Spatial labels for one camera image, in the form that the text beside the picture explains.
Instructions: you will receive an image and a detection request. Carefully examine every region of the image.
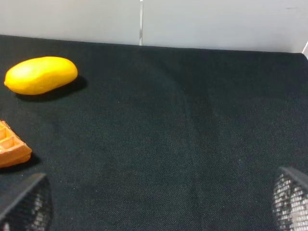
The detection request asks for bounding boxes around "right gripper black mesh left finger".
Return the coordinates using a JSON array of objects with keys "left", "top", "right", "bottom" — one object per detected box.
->
[{"left": 0, "top": 173, "right": 52, "bottom": 231}]

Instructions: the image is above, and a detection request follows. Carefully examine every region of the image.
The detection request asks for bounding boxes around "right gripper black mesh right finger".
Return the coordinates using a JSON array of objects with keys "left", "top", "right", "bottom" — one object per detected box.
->
[{"left": 272, "top": 167, "right": 308, "bottom": 231}]

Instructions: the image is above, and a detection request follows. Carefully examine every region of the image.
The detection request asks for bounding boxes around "black tablecloth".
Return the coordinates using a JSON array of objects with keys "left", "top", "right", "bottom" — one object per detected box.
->
[{"left": 0, "top": 36, "right": 308, "bottom": 231}]

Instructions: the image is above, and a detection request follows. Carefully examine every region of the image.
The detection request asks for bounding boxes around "yellow mango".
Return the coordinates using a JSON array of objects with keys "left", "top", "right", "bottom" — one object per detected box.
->
[{"left": 4, "top": 56, "right": 78, "bottom": 95}]

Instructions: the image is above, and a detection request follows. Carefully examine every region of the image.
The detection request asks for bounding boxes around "orange waffle slice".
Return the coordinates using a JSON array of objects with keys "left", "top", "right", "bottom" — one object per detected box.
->
[{"left": 0, "top": 121, "right": 32, "bottom": 168}]

